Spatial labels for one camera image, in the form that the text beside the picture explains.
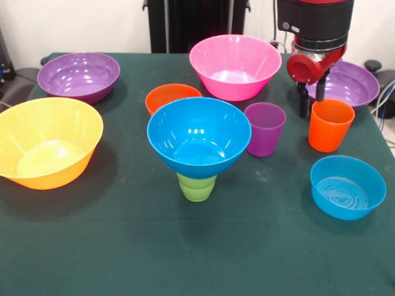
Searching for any black wall cable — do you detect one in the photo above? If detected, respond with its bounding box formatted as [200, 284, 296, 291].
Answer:
[272, 0, 278, 43]

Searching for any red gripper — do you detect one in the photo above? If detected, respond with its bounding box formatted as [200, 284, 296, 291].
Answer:
[286, 45, 348, 119]

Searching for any dark green table cloth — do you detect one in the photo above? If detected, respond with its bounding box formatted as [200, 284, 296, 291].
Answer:
[0, 52, 395, 296]

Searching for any white cable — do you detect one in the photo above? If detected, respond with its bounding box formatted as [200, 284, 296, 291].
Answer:
[370, 80, 395, 115]

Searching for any purple plastic cup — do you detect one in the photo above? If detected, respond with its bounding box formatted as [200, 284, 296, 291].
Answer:
[246, 102, 287, 158]

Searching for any blue cable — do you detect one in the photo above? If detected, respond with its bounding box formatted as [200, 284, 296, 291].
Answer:
[378, 78, 395, 120]

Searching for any black round knob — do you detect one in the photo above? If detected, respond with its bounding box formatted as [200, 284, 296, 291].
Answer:
[364, 60, 383, 74]

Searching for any orange plastic cup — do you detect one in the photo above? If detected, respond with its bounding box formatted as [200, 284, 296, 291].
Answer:
[308, 98, 356, 154]

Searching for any orange plastic bowl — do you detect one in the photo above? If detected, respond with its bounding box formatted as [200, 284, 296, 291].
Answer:
[144, 83, 204, 117]

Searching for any yellow plastic bowl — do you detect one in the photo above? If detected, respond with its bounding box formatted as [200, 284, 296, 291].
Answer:
[0, 97, 104, 191]

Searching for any deep blue plastic bowl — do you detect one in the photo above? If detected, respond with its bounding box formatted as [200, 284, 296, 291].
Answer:
[146, 97, 252, 180]

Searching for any pink plastic bowl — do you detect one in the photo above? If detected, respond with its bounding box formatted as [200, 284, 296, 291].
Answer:
[189, 34, 283, 102]

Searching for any purple plastic bowl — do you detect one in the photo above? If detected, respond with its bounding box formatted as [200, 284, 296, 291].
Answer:
[306, 60, 381, 112]
[36, 52, 121, 105]

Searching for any green plastic cup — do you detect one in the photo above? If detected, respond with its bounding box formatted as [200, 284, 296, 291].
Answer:
[176, 171, 217, 203]

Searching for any black device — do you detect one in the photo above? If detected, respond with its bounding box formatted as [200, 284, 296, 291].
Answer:
[0, 27, 16, 83]

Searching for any low blue plastic bowl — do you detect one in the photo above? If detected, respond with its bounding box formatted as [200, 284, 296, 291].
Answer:
[310, 155, 387, 221]

